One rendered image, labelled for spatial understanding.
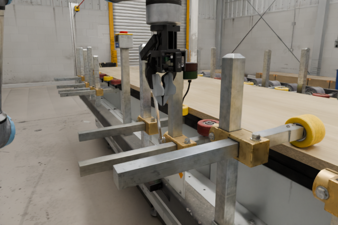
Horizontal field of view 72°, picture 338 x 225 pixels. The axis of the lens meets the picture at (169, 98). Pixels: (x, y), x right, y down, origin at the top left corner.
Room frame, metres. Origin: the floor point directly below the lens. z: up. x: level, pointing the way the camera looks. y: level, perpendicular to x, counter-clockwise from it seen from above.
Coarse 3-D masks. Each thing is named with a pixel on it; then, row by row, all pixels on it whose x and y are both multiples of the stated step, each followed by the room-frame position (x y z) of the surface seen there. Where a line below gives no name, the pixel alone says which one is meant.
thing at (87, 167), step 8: (200, 136) 0.73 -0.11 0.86; (160, 144) 0.67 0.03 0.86; (168, 144) 0.67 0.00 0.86; (200, 144) 0.70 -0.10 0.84; (128, 152) 0.61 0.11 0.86; (136, 152) 0.61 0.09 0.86; (144, 152) 0.61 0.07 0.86; (152, 152) 0.62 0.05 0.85; (160, 152) 0.64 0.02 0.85; (88, 160) 0.56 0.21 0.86; (96, 160) 0.56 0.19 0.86; (104, 160) 0.56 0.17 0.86; (112, 160) 0.57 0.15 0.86; (120, 160) 0.58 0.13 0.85; (128, 160) 0.59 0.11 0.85; (80, 168) 0.53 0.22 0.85; (88, 168) 0.54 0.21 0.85; (96, 168) 0.55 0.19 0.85; (104, 168) 0.56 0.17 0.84; (112, 168) 0.57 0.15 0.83; (80, 176) 0.53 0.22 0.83
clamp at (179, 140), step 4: (164, 136) 0.74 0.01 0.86; (168, 136) 0.71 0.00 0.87; (180, 136) 0.71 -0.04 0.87; (184, 136) 0.71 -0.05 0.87; (168, 140) 0.71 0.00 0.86; (172, 140) 0.69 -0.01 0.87; (176, 140) 0.67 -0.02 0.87; (180, 140) 0.67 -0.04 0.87; (184, 140) 0.67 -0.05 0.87; (192, 140) 0.68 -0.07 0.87; (176, 144) 0.67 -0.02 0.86; (180, 144) 0.65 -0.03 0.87; (184, 144) 0.64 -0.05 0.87; (188, 144) 0.64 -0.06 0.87; (192, 144) 0.65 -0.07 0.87; (196, 144) 0.65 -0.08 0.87; (180, 148) 0.64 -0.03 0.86; (184, 148) 0.63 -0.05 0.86
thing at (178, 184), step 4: (152, 144) 0.82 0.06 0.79; (184, 172) 0.62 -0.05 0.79; (168, 176) 0.71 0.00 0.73; (172, 176) 0.69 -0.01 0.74; (176, 176) 0.67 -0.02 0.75; (184, 176) 0.62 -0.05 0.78; (172, 180) 0.69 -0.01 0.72; (176, 180) 0.67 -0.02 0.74; (180, 180) 0.64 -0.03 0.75; (184, 180) 0.62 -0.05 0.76; (172, 184) 0.69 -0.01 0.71; (176, 184) 0.67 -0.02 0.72; (180, 184) 0.64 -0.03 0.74; (184, 184) 0.62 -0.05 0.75; (176, 188) 0.67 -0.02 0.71; (180, 188) 0.64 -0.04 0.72; (184, 188) 0.62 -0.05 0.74; (180, 192) 0.64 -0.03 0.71; (184, 192) 0.62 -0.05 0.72; (184, 196) 0.62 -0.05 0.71
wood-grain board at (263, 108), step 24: (120, 72) 2.49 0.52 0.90; (192, 96) 1.20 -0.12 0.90; (216, 96) 1.20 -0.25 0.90; (264, 96) 1.20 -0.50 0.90; (288, 96) 1.20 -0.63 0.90; (312, 96) 1.20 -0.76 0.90; (216, 120) 0.81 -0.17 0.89; (264, 120) 0.79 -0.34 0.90; (336, 120) 0.79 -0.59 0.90; (288, 144) 0.57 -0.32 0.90; (336, 144) 0.57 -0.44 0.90; (336, 168) 0.46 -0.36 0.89
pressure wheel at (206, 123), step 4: (204, 120) 0.77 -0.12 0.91; (208, 120) 0.77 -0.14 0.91; (212, 120) 0.77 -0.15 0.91; (200, 124) 0.72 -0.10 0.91; (204, 124) 0.72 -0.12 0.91; (208, 124) 0.73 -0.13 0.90; (212, 124) 0.73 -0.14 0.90; (200, 128) 0.72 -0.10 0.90; (204, 128) 0.71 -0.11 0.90; (208, 128) 0.70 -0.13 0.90; (200, 132) 0.72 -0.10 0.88; (204, 132) 0.71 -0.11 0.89; (208, 132) 0.70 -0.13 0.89; (208, 136) 0.70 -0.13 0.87
